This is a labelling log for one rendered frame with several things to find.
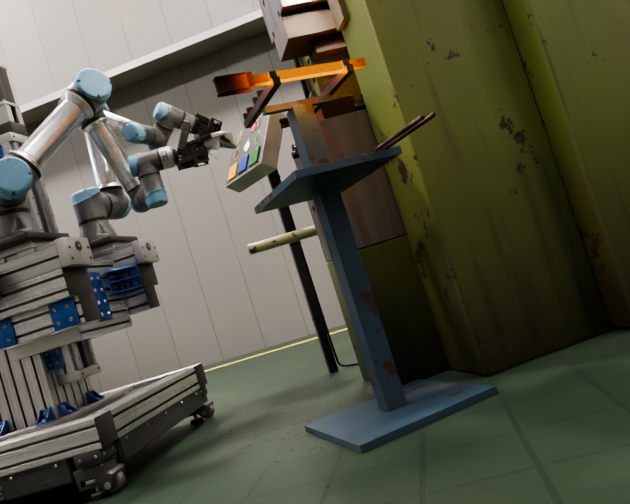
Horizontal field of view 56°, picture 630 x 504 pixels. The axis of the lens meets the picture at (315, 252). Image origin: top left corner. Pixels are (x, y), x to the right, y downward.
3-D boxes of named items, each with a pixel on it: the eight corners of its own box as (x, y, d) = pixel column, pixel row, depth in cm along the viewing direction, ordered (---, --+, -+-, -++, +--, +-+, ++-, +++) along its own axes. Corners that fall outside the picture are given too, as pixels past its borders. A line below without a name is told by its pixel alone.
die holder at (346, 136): (350, 251, 195) (309, 122, 198) (326, 262, 232) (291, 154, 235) (499, 205, 207) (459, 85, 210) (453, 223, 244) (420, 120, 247)
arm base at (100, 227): (73, 249, 237) (66, 225, 237) (93, 249, 251) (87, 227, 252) (106, 237, 234) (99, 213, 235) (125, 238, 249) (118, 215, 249)
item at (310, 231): (250, 255, 245) (247, 242, 246) (249, 256, 251) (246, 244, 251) (349, 225, 255) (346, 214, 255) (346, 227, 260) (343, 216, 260)
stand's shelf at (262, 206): (296, 178, 142) (294, 170, 142) (255, 214, 179) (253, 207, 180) (402, 153, 153) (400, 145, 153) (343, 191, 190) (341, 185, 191)
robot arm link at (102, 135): (57, 103, 214) (132, 220, 220) (62, 90, 205) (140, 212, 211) (86, 92, 221) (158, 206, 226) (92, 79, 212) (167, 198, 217)
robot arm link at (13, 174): (11, 215, 189) (111, 99, 214) (16, 202, 176) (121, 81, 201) (-24, 191, 185) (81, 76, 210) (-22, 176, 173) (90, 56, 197)
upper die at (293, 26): (288, 38, 215) (280, 14, 215) (280, 62, 234) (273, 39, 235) (394, 15, 224) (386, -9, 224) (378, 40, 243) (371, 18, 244)
